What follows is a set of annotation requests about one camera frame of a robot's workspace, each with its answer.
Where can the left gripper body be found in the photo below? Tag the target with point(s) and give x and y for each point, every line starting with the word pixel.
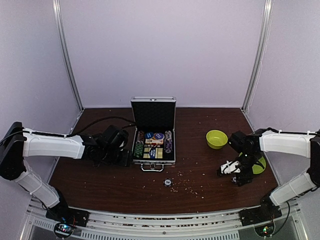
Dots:
pixel 110 156

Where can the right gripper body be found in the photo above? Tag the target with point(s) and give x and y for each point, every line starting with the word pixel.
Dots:
pixel 248 160

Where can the aluminium poker case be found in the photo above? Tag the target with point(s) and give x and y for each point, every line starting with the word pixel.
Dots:
pixel 154 114

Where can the purple black chip stack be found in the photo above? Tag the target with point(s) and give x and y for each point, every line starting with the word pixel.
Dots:
pixel 168 147

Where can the blue gold card box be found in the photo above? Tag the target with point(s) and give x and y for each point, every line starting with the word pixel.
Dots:
pixel 153 153

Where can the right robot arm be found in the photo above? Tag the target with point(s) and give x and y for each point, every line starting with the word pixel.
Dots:
pixel 294 157

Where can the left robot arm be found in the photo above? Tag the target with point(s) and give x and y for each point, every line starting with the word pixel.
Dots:
pixel 19 142

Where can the green plate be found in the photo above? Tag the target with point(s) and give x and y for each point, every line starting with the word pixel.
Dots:
pixel 259 162

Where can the green yellow chip stack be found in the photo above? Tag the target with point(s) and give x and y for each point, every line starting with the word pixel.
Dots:
pixel 138 150

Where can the brown black chip stack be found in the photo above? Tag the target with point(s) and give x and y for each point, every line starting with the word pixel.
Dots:
pixel 140 137

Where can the green bowl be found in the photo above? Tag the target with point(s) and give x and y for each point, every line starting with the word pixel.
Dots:
pixel 216 139

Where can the blue small blind button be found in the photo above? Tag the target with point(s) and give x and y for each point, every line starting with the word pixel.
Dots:
pixel 149 135

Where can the playing card deck box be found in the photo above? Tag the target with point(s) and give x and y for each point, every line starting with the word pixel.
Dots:
pixel 153 141

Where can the purple small blind button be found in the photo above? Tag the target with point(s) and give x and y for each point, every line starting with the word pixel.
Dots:
pixel 158 136

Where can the blue peach chip stack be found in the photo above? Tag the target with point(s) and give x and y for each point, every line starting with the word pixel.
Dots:
pixel 168 136

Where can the front aluminium rail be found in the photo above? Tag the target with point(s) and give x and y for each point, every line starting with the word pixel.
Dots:
pixel 217 225

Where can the right aluminium frame post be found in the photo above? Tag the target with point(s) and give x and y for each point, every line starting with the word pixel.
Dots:
pixel 261 47

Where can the aluminium frame post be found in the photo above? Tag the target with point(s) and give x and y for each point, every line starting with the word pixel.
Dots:
pixel 261 47
pixel 65 53

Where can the left aluminium frame post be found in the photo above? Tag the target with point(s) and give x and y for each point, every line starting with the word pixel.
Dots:
pixel 65 53

